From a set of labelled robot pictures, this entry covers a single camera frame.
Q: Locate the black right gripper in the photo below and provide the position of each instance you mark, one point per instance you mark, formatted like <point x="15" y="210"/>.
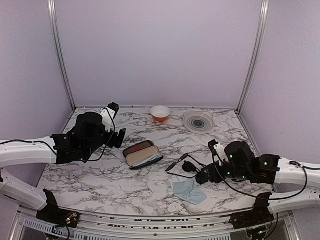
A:
<point x="214" y="177"/>

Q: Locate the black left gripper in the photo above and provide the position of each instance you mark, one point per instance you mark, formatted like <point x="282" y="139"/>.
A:
<point x="118" y="143"/>

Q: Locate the black sunglasses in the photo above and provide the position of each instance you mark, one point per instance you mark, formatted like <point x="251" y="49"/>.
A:
<point x="201" y="176"/>

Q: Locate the black glasses case beige lining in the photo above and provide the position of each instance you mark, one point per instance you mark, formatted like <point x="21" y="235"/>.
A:
<point x="141" y="155"/>

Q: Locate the light blue cleaning cloth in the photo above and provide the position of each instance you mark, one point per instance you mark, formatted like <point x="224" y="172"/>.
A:
<point x="151" y="160"/>
<point x="189" y="192"/>

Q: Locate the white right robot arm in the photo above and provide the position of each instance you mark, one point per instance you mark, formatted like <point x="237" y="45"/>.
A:
<point x="236" y="161"/>

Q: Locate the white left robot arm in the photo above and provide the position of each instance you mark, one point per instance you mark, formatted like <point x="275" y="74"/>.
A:
<point x="91" y="132"/>

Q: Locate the orange bowl with white inside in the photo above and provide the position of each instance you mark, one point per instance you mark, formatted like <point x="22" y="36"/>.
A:
<point x="160" y="113"/>

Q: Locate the white plate with blue spiral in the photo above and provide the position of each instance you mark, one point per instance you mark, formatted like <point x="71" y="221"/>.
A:
<point x="198" y="123"/>

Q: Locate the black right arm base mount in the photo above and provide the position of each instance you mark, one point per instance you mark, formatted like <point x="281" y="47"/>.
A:
<point x="259" y="214"/>

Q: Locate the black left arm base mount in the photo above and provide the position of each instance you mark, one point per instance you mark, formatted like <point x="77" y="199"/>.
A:
<point x="52" y="213"/>

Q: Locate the aluminium front frame rail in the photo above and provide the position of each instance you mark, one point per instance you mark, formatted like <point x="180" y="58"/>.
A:
<point x="102" y="226"/>

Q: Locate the aluminium frame post left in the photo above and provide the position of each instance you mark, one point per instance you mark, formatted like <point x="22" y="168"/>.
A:
<point x="59" y="52"/>

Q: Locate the aluminium frame post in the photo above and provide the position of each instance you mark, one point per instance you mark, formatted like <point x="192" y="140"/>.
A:
<point x="260" y="33"/>
<point x="59" y="52"/>

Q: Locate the aluminium frame post right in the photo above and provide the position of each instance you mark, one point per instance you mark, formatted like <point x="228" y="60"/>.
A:
<point x="260" y="33"/>

